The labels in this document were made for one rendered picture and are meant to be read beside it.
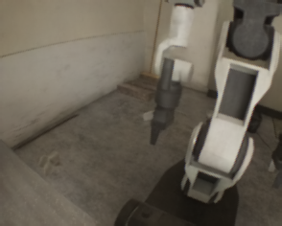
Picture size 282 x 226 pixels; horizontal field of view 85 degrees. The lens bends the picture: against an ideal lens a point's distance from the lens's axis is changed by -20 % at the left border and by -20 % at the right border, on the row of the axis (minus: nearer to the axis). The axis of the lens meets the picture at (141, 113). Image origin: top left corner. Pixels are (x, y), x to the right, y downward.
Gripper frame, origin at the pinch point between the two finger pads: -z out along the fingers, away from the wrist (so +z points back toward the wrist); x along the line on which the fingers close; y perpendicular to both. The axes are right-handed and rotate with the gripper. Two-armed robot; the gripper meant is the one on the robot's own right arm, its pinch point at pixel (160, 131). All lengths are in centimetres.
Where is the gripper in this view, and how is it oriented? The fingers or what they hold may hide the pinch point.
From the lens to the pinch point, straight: 68.9
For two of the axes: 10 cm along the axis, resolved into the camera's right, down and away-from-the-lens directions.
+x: -4.7, 2.3, -8.5
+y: 8.7, 2.9, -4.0
